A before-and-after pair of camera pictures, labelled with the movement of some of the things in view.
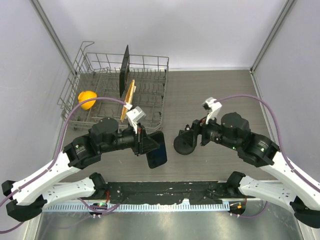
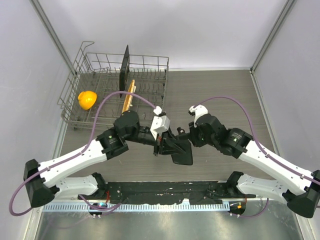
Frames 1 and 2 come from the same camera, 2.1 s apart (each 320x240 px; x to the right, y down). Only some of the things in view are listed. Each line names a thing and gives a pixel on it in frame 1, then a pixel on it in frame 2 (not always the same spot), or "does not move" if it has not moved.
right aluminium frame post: (256, 62) does not move
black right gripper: (196, 127) does not move
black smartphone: (158, 156) → (186, 158)
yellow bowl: (85, 95) does not move
